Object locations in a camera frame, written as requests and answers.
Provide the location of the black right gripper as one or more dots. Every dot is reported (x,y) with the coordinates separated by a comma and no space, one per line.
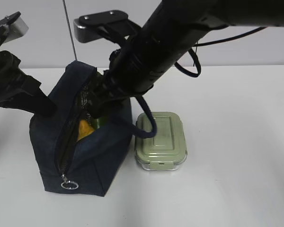
(104,99)

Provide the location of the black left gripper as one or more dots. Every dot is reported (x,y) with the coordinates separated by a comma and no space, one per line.
(21,91)

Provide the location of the green cucumber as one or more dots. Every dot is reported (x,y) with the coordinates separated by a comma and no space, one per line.
(99,118)

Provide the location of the yellow toy pepper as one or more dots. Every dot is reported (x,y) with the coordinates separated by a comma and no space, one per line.
(85,129)

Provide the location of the dark blue lunch bag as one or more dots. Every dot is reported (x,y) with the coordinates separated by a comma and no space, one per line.
(68,164)

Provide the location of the green lid glass container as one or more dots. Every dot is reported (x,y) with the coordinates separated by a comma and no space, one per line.
(167,150)

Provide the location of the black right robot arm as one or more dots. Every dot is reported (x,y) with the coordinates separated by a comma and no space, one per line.
(172,30)

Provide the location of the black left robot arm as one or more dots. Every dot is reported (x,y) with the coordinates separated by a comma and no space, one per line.
(8,58)

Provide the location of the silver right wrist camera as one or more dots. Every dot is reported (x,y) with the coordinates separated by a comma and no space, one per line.
(112,25)

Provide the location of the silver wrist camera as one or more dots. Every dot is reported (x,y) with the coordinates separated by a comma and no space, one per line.
(12,27)
(112,25)

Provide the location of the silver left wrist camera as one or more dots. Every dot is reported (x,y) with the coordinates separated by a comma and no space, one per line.
(12,27)

